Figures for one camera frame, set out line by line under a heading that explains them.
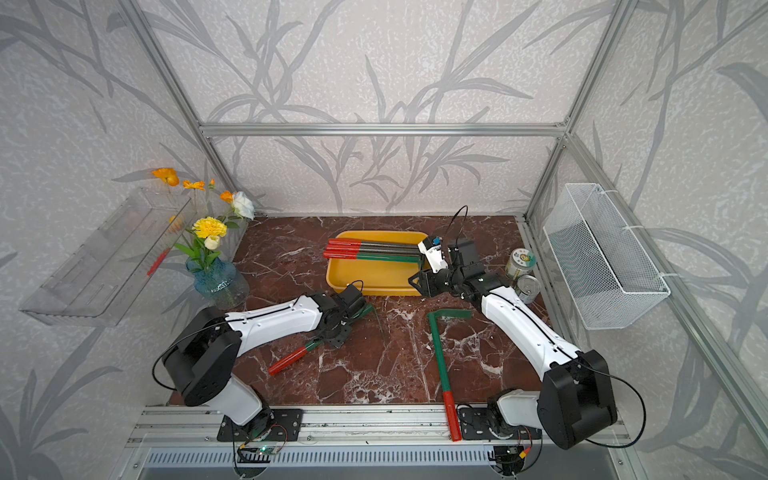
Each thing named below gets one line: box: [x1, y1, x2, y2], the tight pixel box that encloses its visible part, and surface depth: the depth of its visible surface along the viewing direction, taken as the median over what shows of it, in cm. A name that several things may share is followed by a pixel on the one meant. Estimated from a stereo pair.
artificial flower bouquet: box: [151, 168, 256, 271], surface depth 83 cm
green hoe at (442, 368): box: [428, 310, 473, 442], surface depth 84 cm
